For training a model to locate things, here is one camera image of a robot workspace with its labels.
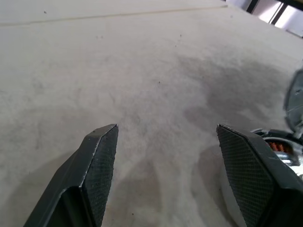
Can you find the dark door frame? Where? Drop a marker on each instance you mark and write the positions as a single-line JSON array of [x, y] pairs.
[[252, 6]]

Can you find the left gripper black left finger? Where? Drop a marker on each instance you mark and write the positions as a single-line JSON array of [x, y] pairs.
[[90, 175]]

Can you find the round grey motor cover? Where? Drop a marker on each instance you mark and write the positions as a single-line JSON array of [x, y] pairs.
[[296, 106]]

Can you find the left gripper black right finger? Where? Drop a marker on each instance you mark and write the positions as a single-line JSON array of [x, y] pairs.
[[255, 179]]

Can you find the grey motor base copper windings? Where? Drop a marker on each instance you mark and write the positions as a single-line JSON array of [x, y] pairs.
[[286, 160]]

